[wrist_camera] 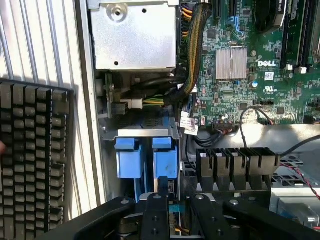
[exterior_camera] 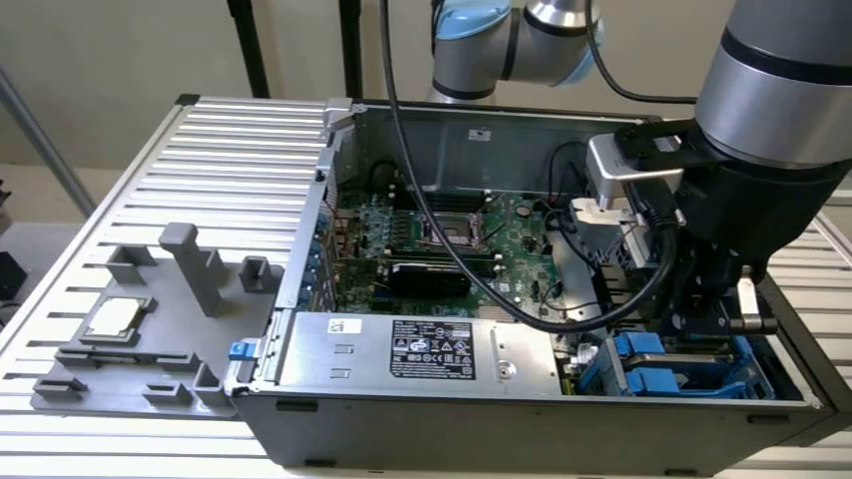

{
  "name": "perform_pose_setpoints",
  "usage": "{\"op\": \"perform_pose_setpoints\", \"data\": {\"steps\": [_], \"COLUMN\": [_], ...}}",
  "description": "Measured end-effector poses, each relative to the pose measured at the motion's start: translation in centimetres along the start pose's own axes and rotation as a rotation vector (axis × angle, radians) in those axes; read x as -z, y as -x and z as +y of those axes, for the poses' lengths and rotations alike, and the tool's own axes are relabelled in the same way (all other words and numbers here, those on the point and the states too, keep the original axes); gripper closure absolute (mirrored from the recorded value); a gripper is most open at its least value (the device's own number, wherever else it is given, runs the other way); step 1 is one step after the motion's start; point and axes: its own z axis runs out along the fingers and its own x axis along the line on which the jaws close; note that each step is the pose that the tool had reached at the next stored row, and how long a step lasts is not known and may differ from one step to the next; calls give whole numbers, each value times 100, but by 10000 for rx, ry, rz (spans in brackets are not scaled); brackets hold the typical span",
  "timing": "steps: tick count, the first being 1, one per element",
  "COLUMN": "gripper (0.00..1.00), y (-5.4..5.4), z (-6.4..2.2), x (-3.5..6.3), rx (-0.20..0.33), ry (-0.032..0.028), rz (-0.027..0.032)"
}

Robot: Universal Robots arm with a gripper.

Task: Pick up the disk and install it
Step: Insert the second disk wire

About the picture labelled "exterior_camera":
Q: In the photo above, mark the black box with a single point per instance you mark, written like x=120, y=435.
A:
x=10, y=274

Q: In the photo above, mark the green motherboard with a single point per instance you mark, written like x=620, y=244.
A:
x=512, y=249

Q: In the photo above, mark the blue disk bay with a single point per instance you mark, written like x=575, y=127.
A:
x=692, y=369

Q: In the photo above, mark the CPU socket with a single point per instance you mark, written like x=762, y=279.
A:
x=450, y=227

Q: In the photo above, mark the silver power supply unit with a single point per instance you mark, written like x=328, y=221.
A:
x=372, y=349

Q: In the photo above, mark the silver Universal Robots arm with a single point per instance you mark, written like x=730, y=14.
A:
x=766, y=100

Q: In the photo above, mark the open grey PC case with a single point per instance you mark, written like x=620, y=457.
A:
x=466, y=429

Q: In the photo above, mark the black graphics card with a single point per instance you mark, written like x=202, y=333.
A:
x=426, y=282

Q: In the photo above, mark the grey parts rack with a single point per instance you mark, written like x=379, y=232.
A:
x=167, y=359

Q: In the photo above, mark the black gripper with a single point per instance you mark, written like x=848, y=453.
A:
x=752, y=209

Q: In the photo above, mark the silver metal latch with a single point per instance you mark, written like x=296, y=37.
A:
x=748, y=309

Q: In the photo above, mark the black tripod leg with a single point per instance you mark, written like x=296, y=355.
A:
x=351, y=45
x=250, y=45

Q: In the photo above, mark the grey metal pole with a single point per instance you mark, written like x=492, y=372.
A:
x=40, y=135

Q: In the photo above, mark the silver CPU chip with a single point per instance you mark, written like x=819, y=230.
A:
x=119, y=317

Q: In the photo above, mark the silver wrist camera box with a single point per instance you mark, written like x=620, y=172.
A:
x=608, y=167

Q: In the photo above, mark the blue case latch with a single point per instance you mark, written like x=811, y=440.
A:
x=242, y=350

